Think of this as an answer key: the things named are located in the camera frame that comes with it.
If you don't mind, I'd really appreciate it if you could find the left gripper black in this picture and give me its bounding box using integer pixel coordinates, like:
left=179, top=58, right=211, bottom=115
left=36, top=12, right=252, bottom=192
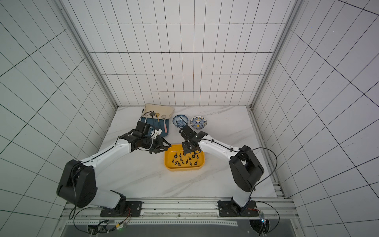
left=142, top=135, right=172, bottom=154

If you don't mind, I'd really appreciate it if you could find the yellow plastic storage tray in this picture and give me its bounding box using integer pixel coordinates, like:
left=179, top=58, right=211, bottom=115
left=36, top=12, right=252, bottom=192
left=164, top=144, right=205, bottom=171

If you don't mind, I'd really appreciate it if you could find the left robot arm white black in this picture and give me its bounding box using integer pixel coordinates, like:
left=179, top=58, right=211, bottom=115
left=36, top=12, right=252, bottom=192
left=56, top=121, right=171, bottom=212

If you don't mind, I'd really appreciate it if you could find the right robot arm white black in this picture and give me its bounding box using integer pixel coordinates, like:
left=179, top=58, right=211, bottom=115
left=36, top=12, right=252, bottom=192
left=179, top=125, right=265, bottom=208

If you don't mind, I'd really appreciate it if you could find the dark blue rectangular tray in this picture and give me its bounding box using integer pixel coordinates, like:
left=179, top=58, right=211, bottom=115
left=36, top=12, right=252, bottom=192
left=140, top=116, right=169, bottom=137

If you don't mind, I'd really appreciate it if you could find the yellow blue patterned bowl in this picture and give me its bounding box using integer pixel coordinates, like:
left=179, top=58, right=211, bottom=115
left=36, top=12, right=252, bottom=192
left=190, top=116, right=207, bottom=129

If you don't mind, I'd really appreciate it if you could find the beige folded cloth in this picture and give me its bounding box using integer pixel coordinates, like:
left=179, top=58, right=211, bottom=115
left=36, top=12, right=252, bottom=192
left=141, top=104, right=175, bottom=119

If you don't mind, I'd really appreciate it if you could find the pink handled spoon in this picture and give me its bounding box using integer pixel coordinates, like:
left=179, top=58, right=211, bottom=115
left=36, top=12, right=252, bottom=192
left=161, top=115, right=168, bottom=133

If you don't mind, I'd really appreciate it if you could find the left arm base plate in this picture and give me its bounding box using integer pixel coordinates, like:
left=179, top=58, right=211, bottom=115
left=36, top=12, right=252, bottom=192
left=100, top=200, right=143, bottom=218

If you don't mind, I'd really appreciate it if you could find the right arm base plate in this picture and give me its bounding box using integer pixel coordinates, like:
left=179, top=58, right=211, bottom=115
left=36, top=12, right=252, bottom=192
left=217, top=200, right=259, bottom=217

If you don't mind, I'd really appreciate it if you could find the aluminium mounting rail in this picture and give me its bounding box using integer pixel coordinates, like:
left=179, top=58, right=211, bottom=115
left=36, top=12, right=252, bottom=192
left=58, top=197, right=299, bottom=229

